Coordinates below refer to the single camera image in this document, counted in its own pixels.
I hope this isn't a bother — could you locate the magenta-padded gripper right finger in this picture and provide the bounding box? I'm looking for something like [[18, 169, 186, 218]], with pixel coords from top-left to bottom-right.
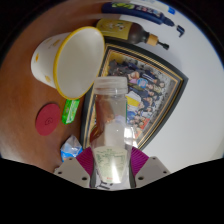
[[128, 145, 172, 189]]

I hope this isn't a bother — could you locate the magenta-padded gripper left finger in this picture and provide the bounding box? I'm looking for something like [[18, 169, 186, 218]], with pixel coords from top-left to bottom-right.
[[53, 146, 96, 189]]

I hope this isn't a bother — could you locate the clear bottle with white cap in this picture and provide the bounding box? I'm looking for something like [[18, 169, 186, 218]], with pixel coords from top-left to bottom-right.
[[89, 75, 138, 191]]

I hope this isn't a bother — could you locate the blue tissue pack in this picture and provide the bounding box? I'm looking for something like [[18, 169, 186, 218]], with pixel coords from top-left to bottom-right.
[[59, 134, 84, 163]]

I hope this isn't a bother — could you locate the flat round red coaster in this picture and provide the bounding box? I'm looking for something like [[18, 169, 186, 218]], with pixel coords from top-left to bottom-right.
[[34, 102, 63, 137]]

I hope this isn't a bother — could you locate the small green pack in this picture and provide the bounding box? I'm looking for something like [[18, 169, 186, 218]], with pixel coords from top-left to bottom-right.
[[61, 98, 81, 125]]

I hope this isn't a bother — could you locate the framed cartoon group picture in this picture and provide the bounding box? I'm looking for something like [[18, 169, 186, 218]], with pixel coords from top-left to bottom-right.
[[79, 41, 190, 151]]

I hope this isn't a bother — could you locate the white cup with yellow rim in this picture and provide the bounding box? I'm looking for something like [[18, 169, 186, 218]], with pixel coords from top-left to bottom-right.
[[30, 25, 106, 101]]

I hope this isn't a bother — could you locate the amber pump bottle yellow label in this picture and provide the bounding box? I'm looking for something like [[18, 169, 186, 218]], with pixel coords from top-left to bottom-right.
[[95, 18, 170, 51]]

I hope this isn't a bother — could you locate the dark blue pump bottle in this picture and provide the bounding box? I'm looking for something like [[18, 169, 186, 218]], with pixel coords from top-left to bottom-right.
[[101, 1, 186, 36]]

